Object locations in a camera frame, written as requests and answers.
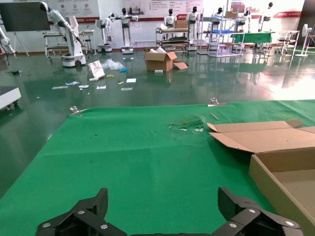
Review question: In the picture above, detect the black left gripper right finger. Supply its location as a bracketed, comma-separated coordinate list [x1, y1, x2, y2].
[211, 186, 306, 236]

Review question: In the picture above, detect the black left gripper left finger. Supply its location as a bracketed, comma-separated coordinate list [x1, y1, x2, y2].
[36, 188, 128, 236]

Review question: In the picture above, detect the cardboard box with round holes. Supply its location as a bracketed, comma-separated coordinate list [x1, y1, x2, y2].
[206, 119, 315, 231]

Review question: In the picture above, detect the open cardboard box with paper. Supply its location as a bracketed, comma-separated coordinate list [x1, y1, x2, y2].
[144, 48, 189, 72]

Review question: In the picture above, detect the green table cloth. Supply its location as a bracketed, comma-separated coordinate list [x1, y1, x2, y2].
[0, 99, 315, 236]

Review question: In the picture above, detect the metal table clamp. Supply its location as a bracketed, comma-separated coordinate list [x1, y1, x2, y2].
[68, 106, 87, 116]
[207, 97, 227, 107]

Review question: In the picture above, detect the white wheeled cart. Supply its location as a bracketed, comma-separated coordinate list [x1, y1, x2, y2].
[0, 86, 22, 111]

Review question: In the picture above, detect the white and pink paper bag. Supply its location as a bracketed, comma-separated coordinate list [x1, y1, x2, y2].
[88, 60, 105, 82]

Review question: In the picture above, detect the clear crumpled plastic wrap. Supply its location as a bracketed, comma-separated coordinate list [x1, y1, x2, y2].
[100, 59, 125, 71]

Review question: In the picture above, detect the table with green cover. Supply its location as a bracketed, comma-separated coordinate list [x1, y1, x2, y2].
[231, 31, 273, 44]

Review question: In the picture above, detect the white robot on round base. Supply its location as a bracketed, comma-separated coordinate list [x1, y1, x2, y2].
[95, 17, 114, 53]

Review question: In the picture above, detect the white humanoid robot arms spread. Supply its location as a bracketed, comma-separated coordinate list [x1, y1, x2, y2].
[109, 7, 139, 54]

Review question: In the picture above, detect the white standing fan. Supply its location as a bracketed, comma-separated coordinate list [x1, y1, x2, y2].
[294, 24, 312, 58]

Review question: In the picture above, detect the metal roller rack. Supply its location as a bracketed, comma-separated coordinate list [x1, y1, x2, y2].
[155, 26, 191, 52]

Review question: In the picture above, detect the white humanoid robot black head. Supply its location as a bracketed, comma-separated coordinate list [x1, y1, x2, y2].
[164, 8, 176, 28]
[211, 7, 224, 31]
[257, 1, 274, 32]
[186, 6, 200, 51]

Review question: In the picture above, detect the large black monitor screen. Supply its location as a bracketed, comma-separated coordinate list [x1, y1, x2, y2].
[0, 1, 51, 32]

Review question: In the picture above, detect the white workbench frame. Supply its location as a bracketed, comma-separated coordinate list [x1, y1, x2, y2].
[43, 29, 96, 57]

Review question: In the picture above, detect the white frame shelf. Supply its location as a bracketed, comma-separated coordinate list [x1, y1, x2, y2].
[196, 14, 246, 58]

